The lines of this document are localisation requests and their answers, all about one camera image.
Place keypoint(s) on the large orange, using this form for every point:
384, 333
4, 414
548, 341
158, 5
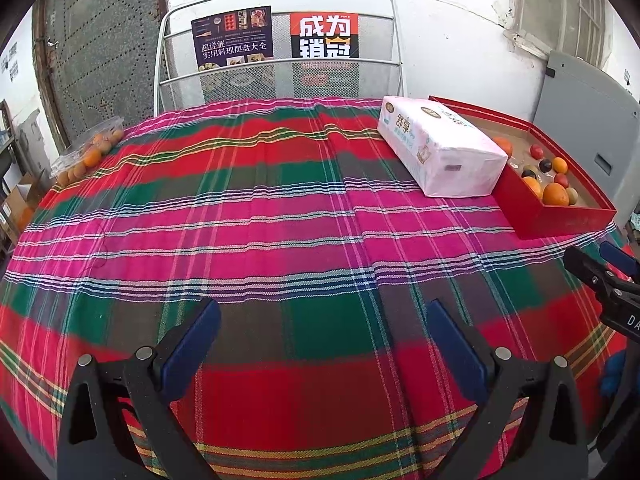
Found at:
555, 194

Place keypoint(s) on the red black white book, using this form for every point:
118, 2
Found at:
333, 35

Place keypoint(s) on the red tomato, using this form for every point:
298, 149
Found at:
561, 179
536, 151

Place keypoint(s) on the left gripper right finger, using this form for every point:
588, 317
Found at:
551, 440

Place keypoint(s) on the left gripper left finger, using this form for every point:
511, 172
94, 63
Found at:
95, 441

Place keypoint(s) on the small kiwi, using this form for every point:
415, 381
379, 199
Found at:
531, 167

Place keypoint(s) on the clear plastic fruit container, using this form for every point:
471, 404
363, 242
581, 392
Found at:
87, 152

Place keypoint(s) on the plaid tablecloth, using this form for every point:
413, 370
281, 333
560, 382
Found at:
322, 252

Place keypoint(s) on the dark cookbook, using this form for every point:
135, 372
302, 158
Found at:
233, 37

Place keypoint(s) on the studded metal door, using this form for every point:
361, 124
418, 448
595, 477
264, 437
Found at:
94, 59

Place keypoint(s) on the green kiwi fruit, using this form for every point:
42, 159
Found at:
572, 195

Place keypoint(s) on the white tissue pack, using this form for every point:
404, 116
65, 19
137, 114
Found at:
446, 155

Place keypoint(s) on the small yellow orange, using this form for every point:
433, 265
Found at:
559, 165

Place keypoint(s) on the dark plum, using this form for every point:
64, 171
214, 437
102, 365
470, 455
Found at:
527, 173
545, 165

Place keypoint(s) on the metal mesh rack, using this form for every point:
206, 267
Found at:
378, 71

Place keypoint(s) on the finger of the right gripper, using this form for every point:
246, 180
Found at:
587, 269
619, 259

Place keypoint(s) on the cardboard box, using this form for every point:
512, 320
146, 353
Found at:
19, 207

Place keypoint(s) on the grey metal cabinet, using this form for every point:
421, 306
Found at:
596, 121

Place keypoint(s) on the blue gloved right hand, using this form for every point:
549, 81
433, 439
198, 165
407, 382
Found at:
612, 374

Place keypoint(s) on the red cardboard box tray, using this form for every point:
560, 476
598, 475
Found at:
528, 215

